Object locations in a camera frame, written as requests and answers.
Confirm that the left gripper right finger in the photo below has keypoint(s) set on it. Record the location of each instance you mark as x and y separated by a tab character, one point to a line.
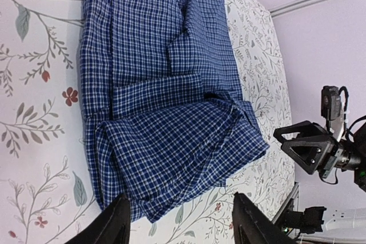
250	225

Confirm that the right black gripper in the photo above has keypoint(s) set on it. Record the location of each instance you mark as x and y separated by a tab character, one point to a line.
314	153

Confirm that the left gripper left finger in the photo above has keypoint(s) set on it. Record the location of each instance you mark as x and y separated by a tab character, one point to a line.
112	226

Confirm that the blue plaid long sleeve shirt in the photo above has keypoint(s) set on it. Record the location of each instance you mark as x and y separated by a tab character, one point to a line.
165	118

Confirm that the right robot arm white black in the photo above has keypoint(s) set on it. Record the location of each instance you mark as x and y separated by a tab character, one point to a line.
341	212

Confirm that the floral patterned table mat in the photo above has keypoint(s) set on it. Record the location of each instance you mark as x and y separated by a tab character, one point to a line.
46	194

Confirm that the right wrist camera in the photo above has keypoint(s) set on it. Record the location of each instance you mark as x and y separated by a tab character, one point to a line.
330	103

